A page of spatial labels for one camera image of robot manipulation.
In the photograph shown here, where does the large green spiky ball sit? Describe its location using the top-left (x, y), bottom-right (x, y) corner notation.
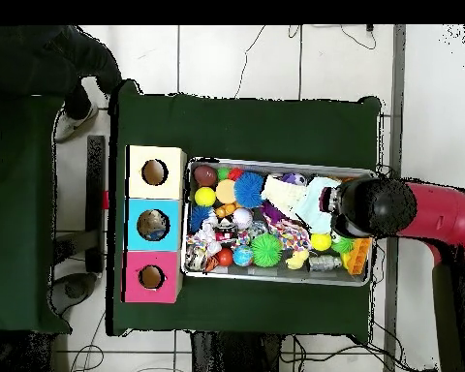
top-left (250, 232), bottom-right (284, 268)

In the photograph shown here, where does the yellow ball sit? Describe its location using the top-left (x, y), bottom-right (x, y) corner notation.
top-left (194, 186), bottom-right (217, 207)

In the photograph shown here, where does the small blue spiky ball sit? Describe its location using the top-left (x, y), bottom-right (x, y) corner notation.
top-left (188, 204), bottom-right (214, 233)

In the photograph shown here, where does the blue globe print ball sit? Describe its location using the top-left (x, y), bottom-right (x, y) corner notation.
top-left (232, 244), bottom-right (254, 267)

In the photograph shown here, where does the light blue knitted cloth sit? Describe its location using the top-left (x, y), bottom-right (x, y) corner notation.
top-left (294, 176), bottom-right (342, 235)

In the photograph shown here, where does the large blue spiky ball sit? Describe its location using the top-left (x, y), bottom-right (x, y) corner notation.
top-left (232, 170), bottom-right (265, 209)

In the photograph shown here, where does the brown toy football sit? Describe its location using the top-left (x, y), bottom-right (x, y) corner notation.
top-left (193, 165), bottom-right (219, 188)

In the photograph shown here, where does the person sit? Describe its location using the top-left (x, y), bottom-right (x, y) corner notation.
top-left (0, 24), bottom-right (123, 142)

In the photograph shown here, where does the dark green side table cloth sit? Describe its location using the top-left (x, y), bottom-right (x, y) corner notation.
top-left (0, 94), bottom-right (72, 335)

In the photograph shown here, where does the shallow clear mesh bin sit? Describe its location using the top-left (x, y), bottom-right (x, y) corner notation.
top-left (180, 156), bottom-right (377, 288)

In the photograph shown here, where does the black panel stand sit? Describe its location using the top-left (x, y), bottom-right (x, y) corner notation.
top-left (85, 134), bottom-right (108, 274)

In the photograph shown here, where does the cream knitted cloth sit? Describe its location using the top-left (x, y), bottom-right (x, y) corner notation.
top-left (260, 174), bottom-right (309, 220)

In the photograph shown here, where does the orange plastic toy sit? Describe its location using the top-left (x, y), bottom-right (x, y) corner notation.
top-left (346, 236), bottom-right (373, 276)

